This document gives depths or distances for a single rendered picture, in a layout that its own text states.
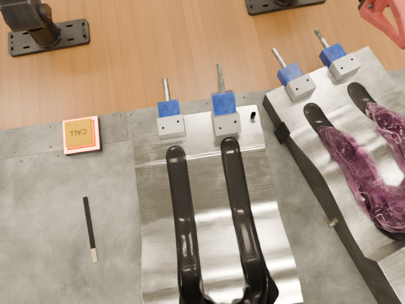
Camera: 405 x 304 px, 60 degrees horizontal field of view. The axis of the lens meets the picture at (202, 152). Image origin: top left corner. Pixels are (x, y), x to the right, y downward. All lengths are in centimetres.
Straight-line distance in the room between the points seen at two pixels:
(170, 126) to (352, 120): 37
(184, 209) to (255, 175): 15
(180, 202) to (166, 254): 10
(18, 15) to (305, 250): 77
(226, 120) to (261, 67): 25
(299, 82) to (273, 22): 23
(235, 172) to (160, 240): 19
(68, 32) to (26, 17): 14
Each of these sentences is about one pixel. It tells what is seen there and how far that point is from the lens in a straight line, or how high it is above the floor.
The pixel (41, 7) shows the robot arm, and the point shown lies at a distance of 87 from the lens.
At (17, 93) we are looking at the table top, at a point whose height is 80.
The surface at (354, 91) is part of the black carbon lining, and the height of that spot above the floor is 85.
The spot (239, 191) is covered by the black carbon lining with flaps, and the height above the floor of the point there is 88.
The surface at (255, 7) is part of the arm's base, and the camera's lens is 95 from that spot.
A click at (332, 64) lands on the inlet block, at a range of 81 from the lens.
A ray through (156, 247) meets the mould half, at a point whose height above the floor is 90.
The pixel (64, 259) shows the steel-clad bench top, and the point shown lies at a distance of 81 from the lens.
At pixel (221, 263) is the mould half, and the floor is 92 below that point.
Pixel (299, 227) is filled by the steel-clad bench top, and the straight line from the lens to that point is 77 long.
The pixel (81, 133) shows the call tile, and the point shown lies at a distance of 81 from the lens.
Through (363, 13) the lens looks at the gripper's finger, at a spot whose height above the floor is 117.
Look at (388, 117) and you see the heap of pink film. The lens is 78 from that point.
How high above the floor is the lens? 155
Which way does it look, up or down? 74 degrees down
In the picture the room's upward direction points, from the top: 6 degrees counter-clockwise
